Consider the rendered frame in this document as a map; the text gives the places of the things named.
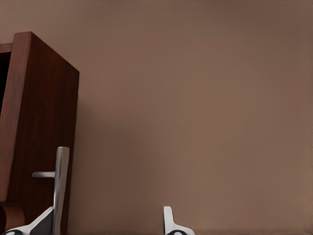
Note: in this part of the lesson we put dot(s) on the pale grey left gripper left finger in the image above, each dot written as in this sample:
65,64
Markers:
36,224

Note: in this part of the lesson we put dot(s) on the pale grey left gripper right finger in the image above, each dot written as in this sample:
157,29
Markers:
168,222

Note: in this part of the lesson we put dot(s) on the dark brown wooden cabinet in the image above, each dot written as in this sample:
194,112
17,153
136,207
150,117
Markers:
11,216

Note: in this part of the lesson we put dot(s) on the dark brown wooden cabinet door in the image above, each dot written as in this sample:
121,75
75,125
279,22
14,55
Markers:
41,102

